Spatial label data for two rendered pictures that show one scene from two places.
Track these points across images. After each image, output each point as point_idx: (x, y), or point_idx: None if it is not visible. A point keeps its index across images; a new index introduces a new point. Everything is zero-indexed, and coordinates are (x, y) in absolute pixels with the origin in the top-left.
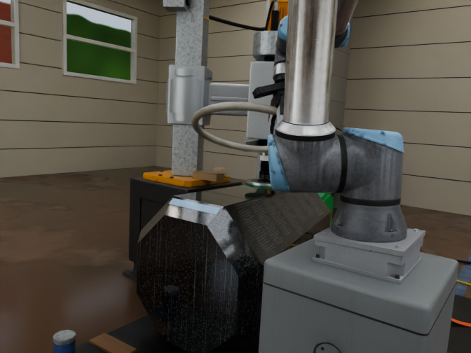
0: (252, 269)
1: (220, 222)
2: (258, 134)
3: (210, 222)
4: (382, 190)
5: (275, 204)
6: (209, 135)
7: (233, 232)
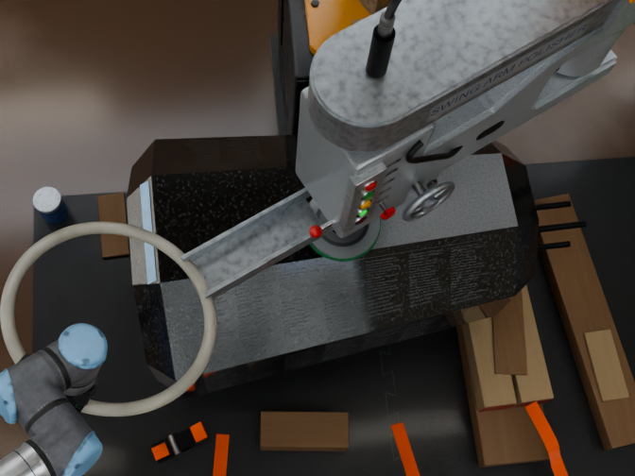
0: (163, 371)
1: (148, 296)
2: (309, 190)
3: (138, 285)
4: None
5: (318, 278)
6: (108, 232)
7: (158, 318)
